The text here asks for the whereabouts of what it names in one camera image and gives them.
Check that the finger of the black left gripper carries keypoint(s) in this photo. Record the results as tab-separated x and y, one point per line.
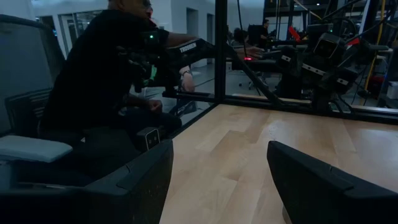
286	60
343	82

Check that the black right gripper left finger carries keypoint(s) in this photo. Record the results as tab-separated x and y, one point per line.
109	202

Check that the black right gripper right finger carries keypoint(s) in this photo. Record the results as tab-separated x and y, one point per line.
326	199

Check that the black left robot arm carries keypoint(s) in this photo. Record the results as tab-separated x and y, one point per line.
321	99

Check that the person's hand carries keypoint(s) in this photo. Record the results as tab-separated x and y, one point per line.
252	52

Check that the person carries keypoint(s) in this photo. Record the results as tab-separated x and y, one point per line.
265	29
93	77

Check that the white trash bin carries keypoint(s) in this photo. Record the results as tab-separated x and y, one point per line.
393	90

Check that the grey office chair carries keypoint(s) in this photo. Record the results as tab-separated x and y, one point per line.
25	62

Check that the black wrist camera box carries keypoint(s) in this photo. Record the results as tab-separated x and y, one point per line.
326	46

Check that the black aluminium frame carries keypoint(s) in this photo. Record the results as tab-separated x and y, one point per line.
220	62

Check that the small black camera box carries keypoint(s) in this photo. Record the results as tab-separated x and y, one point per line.
152	138

